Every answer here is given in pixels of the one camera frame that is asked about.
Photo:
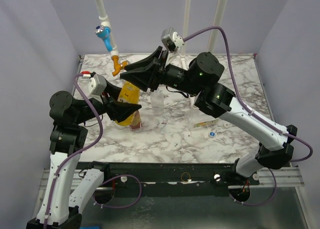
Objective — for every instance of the blue plastic faucet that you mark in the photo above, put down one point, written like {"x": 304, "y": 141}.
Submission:
{"x": 103, "y": 32}

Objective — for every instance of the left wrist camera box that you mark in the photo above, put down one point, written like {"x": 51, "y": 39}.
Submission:
{"x": 97, "y": 85}

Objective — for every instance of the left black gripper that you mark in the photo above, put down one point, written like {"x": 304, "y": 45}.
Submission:
{"x": 116, "y": 109}

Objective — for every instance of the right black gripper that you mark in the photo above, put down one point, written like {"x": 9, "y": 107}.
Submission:
{"x": 160, "y": 70}

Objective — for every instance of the large clear plastic bottle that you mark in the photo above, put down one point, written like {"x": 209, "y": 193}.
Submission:
{"x": 200, "y": 119}

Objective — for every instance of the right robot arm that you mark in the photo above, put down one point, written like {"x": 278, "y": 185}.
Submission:
{"x": 201, "y": 80}

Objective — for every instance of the blue white bottle cap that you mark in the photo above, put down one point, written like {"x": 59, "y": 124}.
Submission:
{"x": 212, "y": 134}

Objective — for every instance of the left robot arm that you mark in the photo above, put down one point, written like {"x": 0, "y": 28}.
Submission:
{"x": 62, "y": 207}

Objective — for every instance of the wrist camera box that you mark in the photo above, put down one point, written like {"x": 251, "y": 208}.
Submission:
{"x": 171, "y": 40}
{"x": 97, "y": 85}

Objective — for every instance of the small clear plastic bottle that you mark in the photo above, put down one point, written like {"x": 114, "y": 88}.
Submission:
{"x": 157, "y": 102}

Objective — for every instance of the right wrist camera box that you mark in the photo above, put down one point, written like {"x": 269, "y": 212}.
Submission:
{"x": 171, "y": 40}

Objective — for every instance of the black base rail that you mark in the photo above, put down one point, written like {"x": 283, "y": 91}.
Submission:
{"x": 171, "y": 179}

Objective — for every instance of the orange plastic faucet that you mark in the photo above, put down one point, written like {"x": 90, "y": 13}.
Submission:
{"x": 117, "y": 65}

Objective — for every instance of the red gold labelled bottle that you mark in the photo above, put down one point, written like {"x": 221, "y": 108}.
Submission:
{"x": 136, "y": 122}

